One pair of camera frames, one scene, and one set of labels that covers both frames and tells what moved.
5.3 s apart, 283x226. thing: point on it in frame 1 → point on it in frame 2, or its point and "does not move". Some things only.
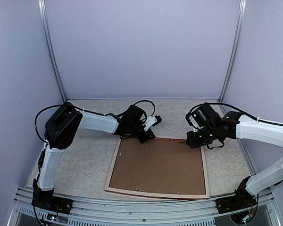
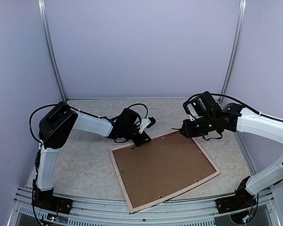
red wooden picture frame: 194,196 → 155,171
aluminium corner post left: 44,12 does not move
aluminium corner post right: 237,44 does not move
